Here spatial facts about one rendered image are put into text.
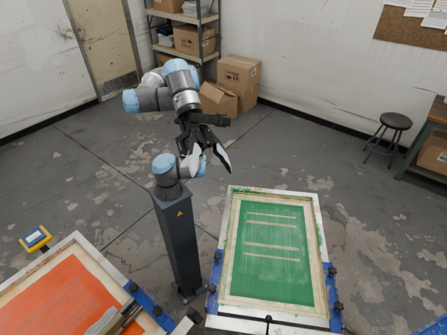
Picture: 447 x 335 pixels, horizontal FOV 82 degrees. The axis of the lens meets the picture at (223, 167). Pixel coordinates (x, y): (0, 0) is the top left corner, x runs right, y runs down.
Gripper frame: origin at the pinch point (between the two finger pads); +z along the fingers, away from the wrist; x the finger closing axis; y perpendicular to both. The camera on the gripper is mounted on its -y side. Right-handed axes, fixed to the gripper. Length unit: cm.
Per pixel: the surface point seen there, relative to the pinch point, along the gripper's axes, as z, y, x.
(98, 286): 23, 100, -6
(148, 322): 44, 76, -14
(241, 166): -46, 142, -222
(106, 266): 15, 97, -11
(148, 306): 37, 74, -15
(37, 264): 3, 123, 11
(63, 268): 9, 116, 2
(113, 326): 38, 77, 1
